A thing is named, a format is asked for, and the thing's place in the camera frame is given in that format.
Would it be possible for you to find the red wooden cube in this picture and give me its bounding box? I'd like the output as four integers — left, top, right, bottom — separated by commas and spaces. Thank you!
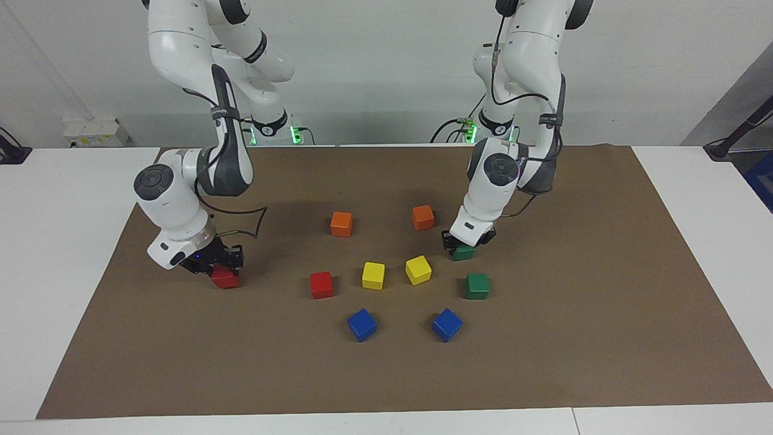
309, 271, 335, 300
211, 266, 241, 290

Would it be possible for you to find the yellow wooden cube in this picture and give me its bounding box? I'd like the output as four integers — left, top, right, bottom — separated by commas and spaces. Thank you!
361, 262, 386, 291
405, 255, 433, 286

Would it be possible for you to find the blue wooden cube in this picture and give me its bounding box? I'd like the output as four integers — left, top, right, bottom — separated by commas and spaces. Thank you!
347, 308, 378, 343
431, 308, 464, 343

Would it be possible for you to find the brown table mat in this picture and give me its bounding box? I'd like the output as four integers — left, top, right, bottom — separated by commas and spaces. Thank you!
36, 144, 773, 419

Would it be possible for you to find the white power strip box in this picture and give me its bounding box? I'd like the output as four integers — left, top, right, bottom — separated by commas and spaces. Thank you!
63, 118, 130, 148

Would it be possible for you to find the black clamp device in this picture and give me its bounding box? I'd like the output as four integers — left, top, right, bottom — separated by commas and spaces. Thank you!
0, 127, 32, 165

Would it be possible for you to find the black stand pole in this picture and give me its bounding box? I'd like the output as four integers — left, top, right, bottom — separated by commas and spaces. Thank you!
704, 95, 773, 161

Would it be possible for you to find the blue crate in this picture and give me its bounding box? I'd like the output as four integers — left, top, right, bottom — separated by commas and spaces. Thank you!
742, 150, 773, 213

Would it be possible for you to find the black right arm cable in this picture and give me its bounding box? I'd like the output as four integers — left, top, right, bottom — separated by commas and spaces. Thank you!
181, 88, 268, 239

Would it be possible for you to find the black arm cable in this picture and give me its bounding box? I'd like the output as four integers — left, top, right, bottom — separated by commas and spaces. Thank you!
181, 88, 268, 239
490, 15, 565, 218

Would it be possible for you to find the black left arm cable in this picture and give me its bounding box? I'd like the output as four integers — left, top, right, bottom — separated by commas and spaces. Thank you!
490, 15, 565, 218

